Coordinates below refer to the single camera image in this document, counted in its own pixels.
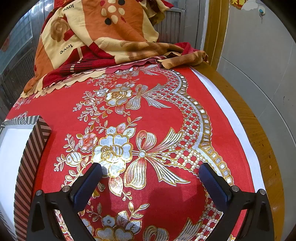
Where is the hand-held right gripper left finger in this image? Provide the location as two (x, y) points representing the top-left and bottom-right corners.
(26, 162), (109, 241)

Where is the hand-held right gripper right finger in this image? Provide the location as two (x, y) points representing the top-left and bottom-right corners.
(198, 162), (275, 241)

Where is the striped jewelry box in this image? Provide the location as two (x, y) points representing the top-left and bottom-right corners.
(0, 115), (52, 241)

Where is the white table underlay cloth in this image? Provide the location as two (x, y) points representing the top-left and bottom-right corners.
(191, 66), (266, 194)

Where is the red floral embroidered tablecloth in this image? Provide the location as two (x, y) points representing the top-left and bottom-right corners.
(5, 62), (256, 241)

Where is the orange and red printed blanket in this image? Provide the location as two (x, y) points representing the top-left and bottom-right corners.
(21, 0), (208, 98)

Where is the grey ribbed metal panel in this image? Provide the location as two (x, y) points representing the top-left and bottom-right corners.
(159, 7), (200, 49)

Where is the wooden door frame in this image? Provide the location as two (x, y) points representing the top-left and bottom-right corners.
(203, 0), (230, 70)

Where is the white and blue wall hook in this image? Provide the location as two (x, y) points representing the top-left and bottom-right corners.
(245, 1), (266, 24)

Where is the red and gold wall decoration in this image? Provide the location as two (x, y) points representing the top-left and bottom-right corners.
(231, 0), (249, 10)

